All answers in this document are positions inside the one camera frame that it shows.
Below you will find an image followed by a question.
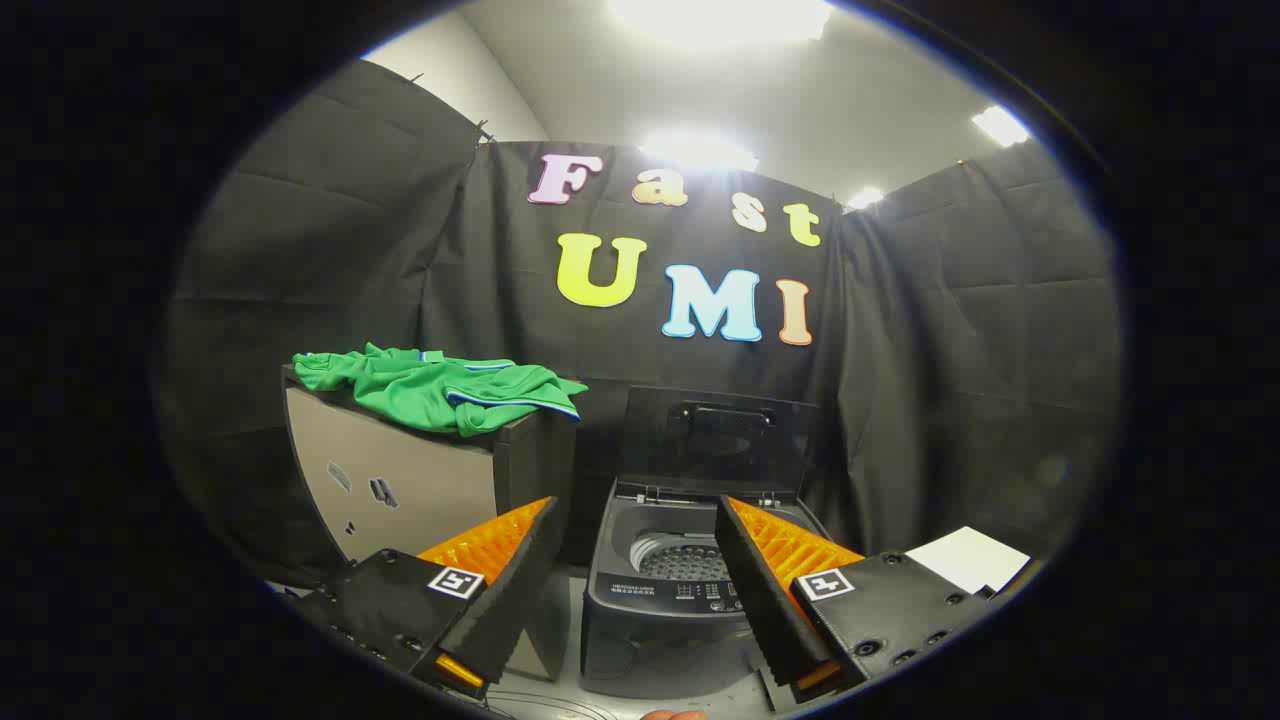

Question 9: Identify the green polo shirt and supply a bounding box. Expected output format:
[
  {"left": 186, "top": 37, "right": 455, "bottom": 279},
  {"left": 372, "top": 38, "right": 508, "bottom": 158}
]
[{"left": 292, "top": 343, "right": 589, "bottom": 439}]

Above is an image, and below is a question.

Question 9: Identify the black backdrop cloth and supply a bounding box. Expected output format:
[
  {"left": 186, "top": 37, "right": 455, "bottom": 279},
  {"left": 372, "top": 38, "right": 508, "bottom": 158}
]
[{"left": 160, "top": 58, "right": 1121, "bottom": 591}]

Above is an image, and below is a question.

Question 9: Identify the white paper sheet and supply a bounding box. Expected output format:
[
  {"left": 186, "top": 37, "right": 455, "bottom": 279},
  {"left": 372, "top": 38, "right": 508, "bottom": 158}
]
[{"left": 905, "top": 526, "right": 1031, "bottom": 595}]

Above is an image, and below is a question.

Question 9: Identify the grey cabinet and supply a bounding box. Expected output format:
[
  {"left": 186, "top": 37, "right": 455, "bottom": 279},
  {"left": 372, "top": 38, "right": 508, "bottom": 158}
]
[{"left": 282, "top": 365, "right": 579, "bottom": 681}]

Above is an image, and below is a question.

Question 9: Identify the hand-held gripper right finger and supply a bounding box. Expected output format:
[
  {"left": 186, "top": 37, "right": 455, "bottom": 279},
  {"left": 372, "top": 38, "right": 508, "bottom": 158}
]
[{"left": 714, "top": 495, "right": 998, "bottom": 699}]

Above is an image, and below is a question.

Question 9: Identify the grey washing machine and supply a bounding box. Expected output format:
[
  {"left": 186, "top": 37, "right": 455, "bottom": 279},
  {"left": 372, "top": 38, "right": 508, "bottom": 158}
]
[{"left": 580, "top": 478, "right": 851, "bottom": 699}]

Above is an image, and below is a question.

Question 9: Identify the large ceiling light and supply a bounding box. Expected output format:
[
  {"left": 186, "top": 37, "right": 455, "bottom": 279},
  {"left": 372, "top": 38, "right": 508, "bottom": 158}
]
[{"left": 610, "top": 0, "right": 831, "bottom": 46}]

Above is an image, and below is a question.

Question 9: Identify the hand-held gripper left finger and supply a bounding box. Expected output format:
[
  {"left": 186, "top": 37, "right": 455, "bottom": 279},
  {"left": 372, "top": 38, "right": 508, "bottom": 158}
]
[{"left": 300, "top": 495, "right": 563, "bottom": 701}]

